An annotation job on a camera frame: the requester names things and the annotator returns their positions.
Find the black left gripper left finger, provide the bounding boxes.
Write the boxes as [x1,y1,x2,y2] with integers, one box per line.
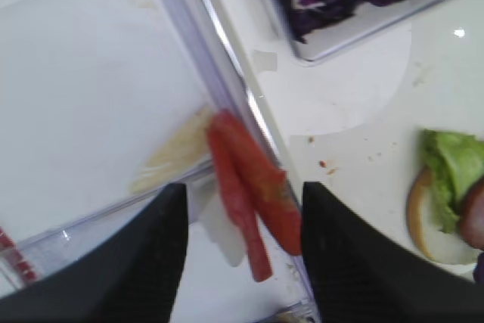
[1,183,188,322]

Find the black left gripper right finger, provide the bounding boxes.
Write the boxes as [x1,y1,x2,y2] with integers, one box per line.
[301,182,483,322]

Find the purple cabbage leaf piece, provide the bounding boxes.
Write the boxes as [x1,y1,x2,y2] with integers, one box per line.
[473,252,484,284]

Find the white tomato support block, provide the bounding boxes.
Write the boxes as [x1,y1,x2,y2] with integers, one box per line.
[199,191,247,267]

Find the inner red tomato slice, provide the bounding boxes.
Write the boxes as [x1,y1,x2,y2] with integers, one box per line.
[212,110,302,256]

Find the red tomato slice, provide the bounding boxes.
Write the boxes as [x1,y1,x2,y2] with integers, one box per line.
[206,126,273,282]
[212,110,302,256]

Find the outer red tomato slice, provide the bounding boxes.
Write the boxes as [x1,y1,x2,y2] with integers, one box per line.
[206,126,273,282]

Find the green lettuce leaf on bun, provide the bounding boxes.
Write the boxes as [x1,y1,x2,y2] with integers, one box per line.
[420,129,483,234]

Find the bottom bun slice on tray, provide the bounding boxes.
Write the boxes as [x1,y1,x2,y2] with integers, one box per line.
[406,168,480,266]

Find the left upper clear holder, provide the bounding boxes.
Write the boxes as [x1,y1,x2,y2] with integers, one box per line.
[1,162,228,295]

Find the pink ham slice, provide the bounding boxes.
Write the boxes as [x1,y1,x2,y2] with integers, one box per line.
[459,179,483,250]

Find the left red straw strip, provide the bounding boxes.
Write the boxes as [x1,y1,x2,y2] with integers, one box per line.
[0,228,38,285]

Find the cream metal tray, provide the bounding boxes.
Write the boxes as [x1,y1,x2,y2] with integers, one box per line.
[188,0,484,286]

